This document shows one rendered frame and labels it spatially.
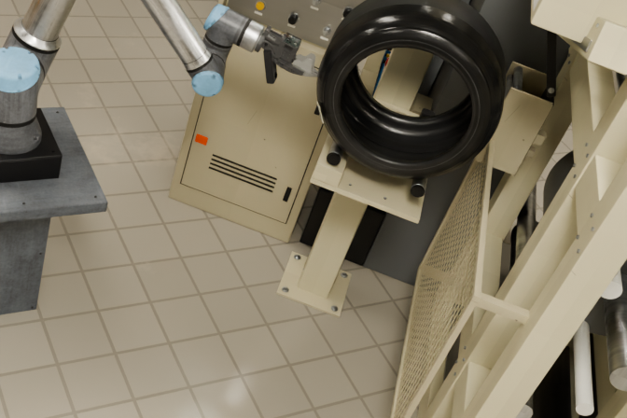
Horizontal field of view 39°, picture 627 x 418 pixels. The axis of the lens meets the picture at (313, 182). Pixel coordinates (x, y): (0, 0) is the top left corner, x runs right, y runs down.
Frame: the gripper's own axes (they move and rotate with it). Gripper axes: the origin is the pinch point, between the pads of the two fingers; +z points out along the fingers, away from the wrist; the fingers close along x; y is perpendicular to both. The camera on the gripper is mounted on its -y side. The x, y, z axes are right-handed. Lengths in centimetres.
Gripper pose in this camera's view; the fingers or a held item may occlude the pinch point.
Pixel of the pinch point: (315, 76)
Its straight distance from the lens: 276.4
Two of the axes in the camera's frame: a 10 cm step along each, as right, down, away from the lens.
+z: 8.9, 4.5, 0.7
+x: 2.1, -5.5, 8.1
